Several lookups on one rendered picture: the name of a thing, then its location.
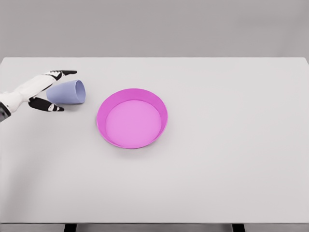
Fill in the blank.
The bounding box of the lavender plastic cup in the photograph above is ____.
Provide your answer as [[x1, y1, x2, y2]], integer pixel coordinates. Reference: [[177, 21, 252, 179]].
[[46, 79, 86, 105]]

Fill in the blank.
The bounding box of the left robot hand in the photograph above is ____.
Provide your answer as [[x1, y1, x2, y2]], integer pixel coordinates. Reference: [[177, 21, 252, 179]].
[[15, 70, 78, 112]]

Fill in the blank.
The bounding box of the pink round plate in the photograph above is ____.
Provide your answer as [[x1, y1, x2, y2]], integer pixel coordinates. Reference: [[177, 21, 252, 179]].
[[96, 88, 168, 149]]

